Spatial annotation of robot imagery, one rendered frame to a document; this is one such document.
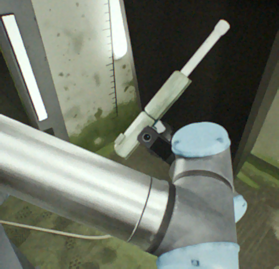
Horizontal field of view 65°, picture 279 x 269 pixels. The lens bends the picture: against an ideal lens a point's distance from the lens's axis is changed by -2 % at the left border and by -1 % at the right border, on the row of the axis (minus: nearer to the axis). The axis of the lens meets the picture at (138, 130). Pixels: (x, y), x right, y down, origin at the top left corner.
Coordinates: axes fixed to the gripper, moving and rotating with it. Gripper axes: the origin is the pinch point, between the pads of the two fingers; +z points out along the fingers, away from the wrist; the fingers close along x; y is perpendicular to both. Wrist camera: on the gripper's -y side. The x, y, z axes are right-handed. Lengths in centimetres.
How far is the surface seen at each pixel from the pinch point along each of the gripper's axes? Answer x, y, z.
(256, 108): 26.5, 28.6, -3.8
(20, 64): -22, -39, 78
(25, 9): 3, -49, 80
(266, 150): 25, 141, 51
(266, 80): 33.2, 19.5, -6.9
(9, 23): -7, -52, 74
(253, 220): -21, 129, 15
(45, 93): -33, -20, 87
